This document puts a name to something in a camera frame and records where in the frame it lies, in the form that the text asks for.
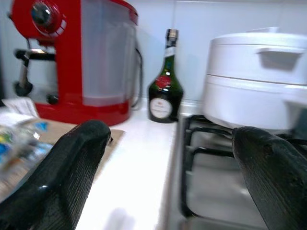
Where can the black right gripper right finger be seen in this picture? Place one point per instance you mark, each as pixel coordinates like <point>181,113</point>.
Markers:
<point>275,179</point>

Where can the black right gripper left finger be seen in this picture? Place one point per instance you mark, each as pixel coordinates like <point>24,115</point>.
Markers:
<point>60,179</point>

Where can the wooden cutting board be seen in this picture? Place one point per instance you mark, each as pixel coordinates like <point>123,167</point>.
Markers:
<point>55,129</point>

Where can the clear bag of sweets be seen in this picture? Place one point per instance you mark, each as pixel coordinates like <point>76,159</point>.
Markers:
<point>21,143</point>

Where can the white cooking pot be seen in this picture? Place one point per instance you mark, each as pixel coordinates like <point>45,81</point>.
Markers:
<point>239,95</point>

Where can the red coffee machine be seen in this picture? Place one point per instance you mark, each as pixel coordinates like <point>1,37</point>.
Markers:
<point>69,60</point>

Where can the dark green liqueur bottle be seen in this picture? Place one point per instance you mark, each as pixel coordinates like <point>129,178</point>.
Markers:
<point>165,95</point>

